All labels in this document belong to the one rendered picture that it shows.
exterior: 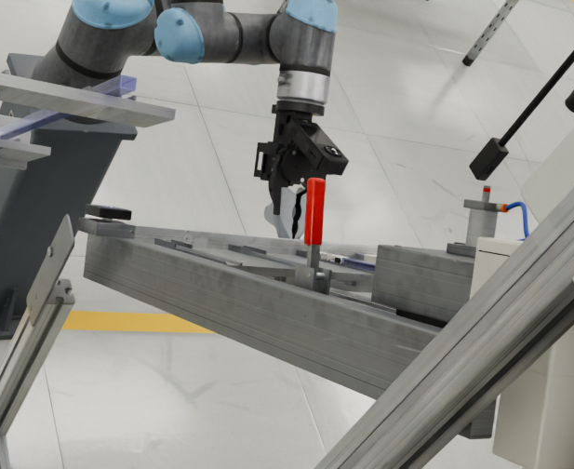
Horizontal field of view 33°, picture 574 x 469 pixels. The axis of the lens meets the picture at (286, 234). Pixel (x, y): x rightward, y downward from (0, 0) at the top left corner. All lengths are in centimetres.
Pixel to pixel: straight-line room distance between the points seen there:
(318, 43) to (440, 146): 196
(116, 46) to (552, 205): 113
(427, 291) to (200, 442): 135
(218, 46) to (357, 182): 155
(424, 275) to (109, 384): 136
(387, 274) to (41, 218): 112
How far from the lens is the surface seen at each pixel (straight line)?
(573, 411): 65
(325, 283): 86
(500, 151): 104
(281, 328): 83
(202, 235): 130
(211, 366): 217
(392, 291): 78
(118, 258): 115
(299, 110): 140
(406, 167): 312
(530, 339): 58
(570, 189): 55
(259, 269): 113
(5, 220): 180
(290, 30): 142
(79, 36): 160
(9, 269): 192
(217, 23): 142
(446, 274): 73
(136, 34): 160
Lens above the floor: 158
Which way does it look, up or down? 38 degrees down
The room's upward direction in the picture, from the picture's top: 35 degrees clockwise
